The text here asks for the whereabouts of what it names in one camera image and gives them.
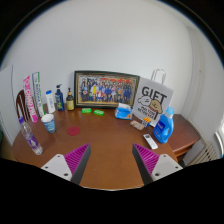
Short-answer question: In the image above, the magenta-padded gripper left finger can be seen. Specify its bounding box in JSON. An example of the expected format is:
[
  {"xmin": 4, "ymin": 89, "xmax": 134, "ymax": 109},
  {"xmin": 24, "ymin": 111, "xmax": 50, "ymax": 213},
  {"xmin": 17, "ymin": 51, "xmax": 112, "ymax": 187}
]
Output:
[{"xmin": 40, "ymin": 143, "xmax": 92, "ymax": 185}]

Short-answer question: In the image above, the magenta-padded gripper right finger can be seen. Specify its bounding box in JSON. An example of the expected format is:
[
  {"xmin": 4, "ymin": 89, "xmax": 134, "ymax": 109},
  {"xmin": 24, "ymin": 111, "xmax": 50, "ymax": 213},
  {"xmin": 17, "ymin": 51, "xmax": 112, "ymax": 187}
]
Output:
[{"xmin": 132, "ymin": 143, "xmax": 184, "ymax": 186}]

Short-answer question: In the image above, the clear purple-capped water bottle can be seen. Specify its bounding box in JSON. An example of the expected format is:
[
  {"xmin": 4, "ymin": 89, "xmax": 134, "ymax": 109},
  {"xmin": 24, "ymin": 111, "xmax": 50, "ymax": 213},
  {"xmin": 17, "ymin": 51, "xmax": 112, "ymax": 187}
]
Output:
[{"xmin": 18, "ymin": 116, "xmax": 44, "ymax": 156}]

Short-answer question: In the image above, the white remote control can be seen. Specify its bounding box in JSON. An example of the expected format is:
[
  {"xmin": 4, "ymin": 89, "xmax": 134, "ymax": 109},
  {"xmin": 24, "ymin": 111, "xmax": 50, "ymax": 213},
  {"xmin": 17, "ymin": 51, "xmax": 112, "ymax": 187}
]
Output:
[{"xmin": 143, "ymin": 133, "xmax": 159, "ymax": 150}]

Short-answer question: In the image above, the blue detergent bottle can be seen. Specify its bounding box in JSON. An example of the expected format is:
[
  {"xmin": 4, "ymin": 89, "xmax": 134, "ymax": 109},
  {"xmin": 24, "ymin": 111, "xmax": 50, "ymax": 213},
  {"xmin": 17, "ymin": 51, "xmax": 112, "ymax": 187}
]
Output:
[{"xmin": 152, "ymin": 106, "xmax": 176, "ymax": 144}]

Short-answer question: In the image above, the flat round red coaster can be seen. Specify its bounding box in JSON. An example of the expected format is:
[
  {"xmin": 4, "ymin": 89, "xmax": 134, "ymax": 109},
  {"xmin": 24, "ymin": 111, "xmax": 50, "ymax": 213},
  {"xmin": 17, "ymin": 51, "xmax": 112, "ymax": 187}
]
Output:
[{"xmin": 66, "ymin": 125, "xmax": 81, "ymax": 137}]

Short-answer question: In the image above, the brown wooden side table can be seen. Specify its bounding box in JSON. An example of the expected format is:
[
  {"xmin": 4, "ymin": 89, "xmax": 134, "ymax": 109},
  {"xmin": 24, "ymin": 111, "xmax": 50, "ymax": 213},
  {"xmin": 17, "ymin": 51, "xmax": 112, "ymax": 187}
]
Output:
[{"xmin": 167, "ymin": 114, "xmax": 202, "ymax": 158}]

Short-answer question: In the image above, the white radiator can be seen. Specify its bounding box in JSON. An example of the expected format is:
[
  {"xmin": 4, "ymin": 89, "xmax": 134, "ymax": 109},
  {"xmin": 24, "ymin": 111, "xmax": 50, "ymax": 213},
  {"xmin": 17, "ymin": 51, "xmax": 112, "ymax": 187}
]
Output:
[{"xmin": 188, "ymin": 141, "xmax": 218, "ymax": 166}]

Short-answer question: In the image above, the blue and white paper cup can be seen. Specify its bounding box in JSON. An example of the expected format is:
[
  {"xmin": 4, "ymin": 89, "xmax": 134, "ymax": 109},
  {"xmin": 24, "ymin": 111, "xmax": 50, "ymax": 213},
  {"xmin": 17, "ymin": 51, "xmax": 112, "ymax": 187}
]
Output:
[{"xmin": 40, "ymin": 113, "xmax": 57, "ymax": 134}]

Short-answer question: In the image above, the small orange pack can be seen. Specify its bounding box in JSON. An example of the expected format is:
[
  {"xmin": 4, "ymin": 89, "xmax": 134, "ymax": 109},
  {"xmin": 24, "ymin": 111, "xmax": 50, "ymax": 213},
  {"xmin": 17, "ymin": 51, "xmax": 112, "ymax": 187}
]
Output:
[{"xmin": 142, "ymin": 116, "xmax": 152, "ymax": 128}]

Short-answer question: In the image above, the small brown snack pack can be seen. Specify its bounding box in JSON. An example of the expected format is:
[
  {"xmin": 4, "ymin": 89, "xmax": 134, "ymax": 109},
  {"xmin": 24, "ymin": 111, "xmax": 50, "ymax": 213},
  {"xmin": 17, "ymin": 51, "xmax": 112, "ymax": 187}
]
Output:
[{"xmin": 129, "ymin": 119, "xmax": 146, "ymax": 131}]

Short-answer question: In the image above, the white bottle with blue cap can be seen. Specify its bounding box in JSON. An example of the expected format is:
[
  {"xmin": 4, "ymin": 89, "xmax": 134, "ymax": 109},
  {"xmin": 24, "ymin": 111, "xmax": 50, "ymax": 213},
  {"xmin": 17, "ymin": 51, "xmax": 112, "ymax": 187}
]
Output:
[{"xmin": 45, "ymin": 89, "xmax": 56, "ymax": 114}]

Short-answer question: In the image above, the amber pump bottle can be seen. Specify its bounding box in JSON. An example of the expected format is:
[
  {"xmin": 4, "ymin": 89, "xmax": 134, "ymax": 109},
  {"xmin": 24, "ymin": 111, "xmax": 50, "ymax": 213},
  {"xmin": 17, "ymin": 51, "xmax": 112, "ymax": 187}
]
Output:
[{"xmin": 65, "ymin": 87, "xmax": 75, "ymax": 111}]

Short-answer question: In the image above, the dark blue pump bottle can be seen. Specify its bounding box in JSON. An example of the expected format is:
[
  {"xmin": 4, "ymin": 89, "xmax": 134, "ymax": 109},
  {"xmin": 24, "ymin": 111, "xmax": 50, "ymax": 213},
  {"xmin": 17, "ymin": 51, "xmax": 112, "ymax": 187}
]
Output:
[{"xmin": 54, "ymin": 83, "xmax": 65, "ymax": 112}]

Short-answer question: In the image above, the white paper gift bag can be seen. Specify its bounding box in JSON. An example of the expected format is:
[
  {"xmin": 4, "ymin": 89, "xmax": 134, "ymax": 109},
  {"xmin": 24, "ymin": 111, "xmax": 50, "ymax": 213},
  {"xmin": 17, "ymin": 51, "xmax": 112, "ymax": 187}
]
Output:
[{"xmin": 132, "ymin": 68, "xmax": 175, "ymax": 128}]

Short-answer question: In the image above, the blue tissue pack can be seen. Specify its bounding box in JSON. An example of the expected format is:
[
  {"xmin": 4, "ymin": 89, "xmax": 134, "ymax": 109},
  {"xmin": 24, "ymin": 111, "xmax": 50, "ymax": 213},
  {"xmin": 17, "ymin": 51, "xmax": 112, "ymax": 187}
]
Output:
[{"xmin": 114, "ymin": 102, "xmax": 134, "ymax": 121}]

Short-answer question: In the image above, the brown wooden chair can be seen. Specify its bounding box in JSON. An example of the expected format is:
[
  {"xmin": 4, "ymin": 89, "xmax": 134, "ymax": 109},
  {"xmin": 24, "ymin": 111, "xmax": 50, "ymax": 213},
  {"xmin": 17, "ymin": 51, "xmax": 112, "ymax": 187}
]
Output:
[{"xmin": 15, "ymin": 89, "xmax": 31, "ymax": 123}]

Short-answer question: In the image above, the long pink box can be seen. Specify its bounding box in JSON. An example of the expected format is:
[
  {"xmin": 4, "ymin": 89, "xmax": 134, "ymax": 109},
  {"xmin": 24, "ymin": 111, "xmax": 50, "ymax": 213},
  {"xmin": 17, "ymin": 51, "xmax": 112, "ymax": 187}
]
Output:
[{"xmin": 22, "ymin": 75, "xmax": 39, "ymax": 124}]

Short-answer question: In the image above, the framed group photo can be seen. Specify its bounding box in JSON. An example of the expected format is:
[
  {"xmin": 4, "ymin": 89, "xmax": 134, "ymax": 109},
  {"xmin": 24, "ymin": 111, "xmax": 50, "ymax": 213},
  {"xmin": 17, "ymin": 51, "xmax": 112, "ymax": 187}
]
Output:
[{"xmin": 73, "ymin": 70, "xmax": 141, "ymax": 110}]

